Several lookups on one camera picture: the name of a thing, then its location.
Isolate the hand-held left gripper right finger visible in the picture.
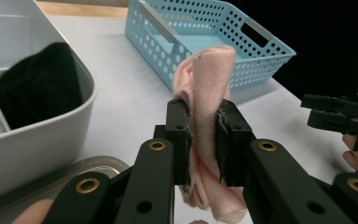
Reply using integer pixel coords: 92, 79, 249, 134
214, 98, 255, 188

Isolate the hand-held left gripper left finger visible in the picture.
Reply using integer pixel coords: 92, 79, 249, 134
153, 98, 194, 186

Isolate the pink sock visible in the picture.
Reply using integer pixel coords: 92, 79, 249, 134
172, 45, 250, 224

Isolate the light blue perforated basket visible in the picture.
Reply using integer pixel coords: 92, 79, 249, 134
124, 0, 297, 100

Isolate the white compartment organizer box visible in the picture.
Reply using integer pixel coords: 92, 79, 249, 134
0, 0, 98, 204

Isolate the black sock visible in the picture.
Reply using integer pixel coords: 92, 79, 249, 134
0, 41, 83, 131

